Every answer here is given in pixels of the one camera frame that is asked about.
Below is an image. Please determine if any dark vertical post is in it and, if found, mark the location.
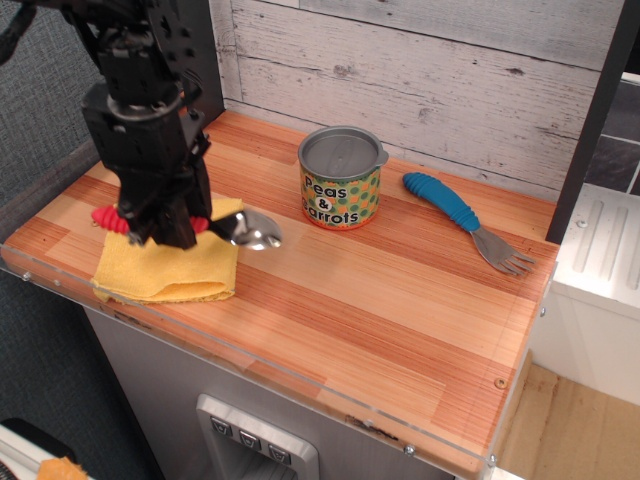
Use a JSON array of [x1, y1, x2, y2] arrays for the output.
[[183, 0, 225, 124], [546, 0, 639, 245]]

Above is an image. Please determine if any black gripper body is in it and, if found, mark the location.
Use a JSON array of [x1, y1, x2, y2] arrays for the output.
[[81, 83, 212, 220]]

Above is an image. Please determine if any dark left vertical post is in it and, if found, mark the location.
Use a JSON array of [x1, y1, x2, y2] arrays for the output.
[[183, 0, 225, 124]]

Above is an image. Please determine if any yellow folded cloth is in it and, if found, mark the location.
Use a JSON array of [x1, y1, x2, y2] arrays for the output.
[[91, 206, 239, 304]]

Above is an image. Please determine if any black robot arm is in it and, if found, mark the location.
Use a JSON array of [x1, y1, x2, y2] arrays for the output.
[[1, 1, 212, 249]]

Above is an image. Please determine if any white toy sink unit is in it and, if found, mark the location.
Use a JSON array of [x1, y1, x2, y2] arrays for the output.
[[527, 72, 640, 402]]

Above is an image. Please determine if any dark right vertical post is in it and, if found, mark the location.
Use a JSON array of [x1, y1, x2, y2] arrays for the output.
[[546, 0, 639, 245]]

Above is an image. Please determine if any black orange object bottom left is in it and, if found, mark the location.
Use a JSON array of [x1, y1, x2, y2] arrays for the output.
[[1, 418, 91, 479]]

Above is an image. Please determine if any blue handled metal fork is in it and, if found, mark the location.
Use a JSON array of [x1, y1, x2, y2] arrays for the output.
[[403, 172, 535, 275]]

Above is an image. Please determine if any grey toy fridge dispenser panel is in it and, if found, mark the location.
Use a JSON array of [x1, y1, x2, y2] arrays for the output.
[[196, 394, 320, 479]]

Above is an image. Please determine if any peas and carrots toy can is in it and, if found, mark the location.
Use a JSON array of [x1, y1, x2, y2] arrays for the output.
[[298, 126, 389, 231]]

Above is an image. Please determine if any clear acrylic table edge guard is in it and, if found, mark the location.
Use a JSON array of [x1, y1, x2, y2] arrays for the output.
[[0, 243, 559, 480]]

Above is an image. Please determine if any red handled metal spoon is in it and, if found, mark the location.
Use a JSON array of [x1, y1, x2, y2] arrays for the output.
[[91, 206, 283, 250]]

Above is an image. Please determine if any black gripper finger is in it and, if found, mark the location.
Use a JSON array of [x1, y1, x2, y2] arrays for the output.
[[151, 199, 196, 250], [116, 197, 153, 246]]

